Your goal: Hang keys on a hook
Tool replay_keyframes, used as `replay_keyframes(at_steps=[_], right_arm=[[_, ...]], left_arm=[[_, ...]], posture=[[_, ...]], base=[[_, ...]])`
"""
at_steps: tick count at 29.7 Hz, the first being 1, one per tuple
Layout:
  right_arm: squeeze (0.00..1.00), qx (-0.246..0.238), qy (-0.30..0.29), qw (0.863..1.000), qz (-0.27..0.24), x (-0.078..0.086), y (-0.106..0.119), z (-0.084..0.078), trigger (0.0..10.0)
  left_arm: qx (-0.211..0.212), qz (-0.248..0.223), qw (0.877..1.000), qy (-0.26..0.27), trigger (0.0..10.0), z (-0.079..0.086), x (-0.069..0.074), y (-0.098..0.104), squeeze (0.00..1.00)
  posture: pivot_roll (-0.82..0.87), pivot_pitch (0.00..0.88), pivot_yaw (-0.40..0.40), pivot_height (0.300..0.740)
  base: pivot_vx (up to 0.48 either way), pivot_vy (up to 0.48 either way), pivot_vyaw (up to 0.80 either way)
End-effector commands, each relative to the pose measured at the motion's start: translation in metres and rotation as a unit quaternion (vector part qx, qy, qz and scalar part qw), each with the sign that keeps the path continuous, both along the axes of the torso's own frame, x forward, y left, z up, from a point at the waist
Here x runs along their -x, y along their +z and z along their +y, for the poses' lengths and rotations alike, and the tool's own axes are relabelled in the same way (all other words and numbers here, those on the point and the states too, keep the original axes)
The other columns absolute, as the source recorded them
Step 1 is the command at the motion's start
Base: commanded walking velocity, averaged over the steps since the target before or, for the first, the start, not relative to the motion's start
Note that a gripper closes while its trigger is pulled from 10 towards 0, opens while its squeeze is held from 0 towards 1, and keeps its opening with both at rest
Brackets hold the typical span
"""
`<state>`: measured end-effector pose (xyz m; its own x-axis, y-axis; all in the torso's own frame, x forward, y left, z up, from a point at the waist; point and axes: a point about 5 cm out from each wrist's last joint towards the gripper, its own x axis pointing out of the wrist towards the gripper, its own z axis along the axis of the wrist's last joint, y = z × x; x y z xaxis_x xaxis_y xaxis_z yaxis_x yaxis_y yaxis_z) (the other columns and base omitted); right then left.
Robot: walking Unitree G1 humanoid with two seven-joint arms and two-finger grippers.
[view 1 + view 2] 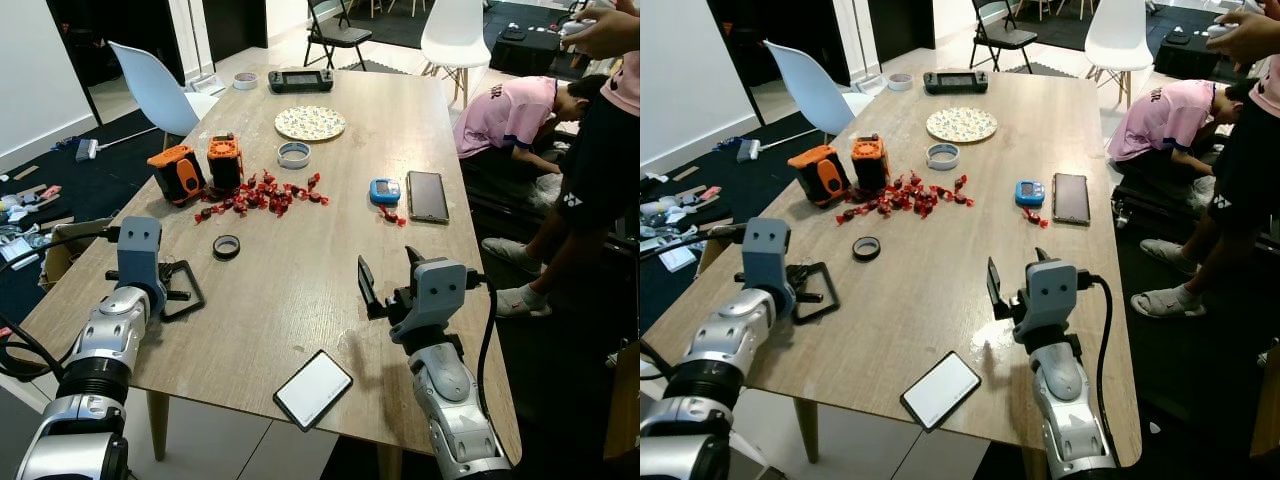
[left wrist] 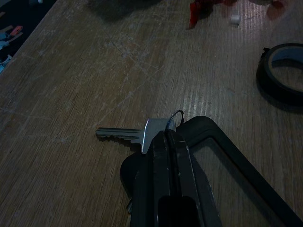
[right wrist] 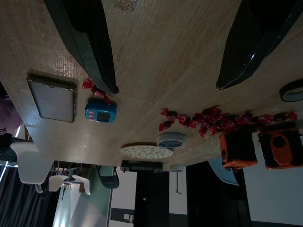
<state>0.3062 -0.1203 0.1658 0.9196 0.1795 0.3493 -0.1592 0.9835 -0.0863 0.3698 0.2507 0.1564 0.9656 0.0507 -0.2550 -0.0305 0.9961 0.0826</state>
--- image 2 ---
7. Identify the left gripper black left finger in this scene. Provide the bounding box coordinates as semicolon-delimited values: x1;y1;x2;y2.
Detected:
129;131;173;227

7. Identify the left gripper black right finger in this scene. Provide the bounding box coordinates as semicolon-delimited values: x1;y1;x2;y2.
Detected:
168;133;223;227

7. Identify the silver metal key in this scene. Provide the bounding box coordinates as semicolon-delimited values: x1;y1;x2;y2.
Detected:
95;117;177;155

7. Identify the black key tag with window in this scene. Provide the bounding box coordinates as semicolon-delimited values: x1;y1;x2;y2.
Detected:
174;115;303;227

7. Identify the thin metal key ring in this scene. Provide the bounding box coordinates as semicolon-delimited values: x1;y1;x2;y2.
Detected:
165;109;185;132

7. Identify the black tape roll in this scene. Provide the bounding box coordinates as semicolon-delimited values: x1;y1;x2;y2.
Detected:
256;43;303;113

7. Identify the large red plastic scrap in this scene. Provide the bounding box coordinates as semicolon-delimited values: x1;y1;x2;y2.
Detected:
185;0;238;31

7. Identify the small red plastic scrap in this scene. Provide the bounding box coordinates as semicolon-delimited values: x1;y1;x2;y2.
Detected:
267;0;285;15

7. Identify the small orange object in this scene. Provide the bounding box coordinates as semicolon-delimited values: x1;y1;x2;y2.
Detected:
10;26;24;36

